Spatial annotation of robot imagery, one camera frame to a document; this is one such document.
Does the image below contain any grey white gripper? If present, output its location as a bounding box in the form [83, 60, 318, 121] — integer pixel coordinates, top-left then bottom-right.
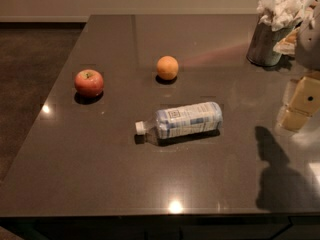
[279, 4, 320, 132]

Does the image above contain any blue label plastic bottle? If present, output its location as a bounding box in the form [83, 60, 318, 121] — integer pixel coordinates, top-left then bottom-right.
[135, 102, 223, 139]

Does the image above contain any red apple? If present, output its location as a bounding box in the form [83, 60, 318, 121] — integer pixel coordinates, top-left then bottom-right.
[74, 69, 104, 98]

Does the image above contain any snack wrapper beside can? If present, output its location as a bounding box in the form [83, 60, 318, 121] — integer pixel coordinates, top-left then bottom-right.
[273, 29, 298, 57]

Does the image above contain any grey metal can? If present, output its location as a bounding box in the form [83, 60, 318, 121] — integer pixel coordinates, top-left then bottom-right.
[246, 23, 293, 67]

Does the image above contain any orange fruit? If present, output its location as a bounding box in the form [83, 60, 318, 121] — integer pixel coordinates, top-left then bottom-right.
[157, 56, 179, 81]

